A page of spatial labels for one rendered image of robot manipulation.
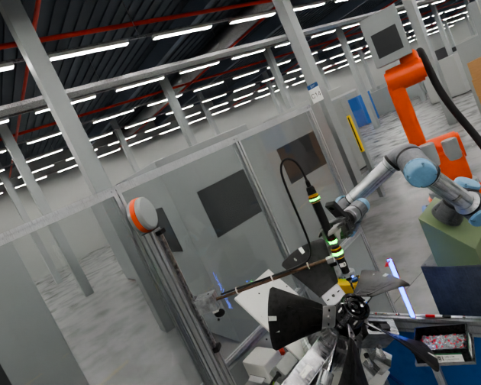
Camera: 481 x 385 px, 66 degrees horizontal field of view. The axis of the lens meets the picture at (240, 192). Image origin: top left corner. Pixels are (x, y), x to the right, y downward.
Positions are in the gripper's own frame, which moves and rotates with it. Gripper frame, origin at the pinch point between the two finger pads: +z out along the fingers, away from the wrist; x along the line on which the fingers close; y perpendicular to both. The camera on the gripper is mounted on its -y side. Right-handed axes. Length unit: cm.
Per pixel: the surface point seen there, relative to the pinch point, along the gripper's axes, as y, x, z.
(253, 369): 58, 59, 21
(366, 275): 33.0, 5.8, -23.7
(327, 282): 21.5, 7.8, 1.4
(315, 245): 8.8, 14.5, -9.0
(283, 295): 12.8, 9.9, 25.2
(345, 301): 26.8, -2.3, 7.3
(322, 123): -27, 241, -408
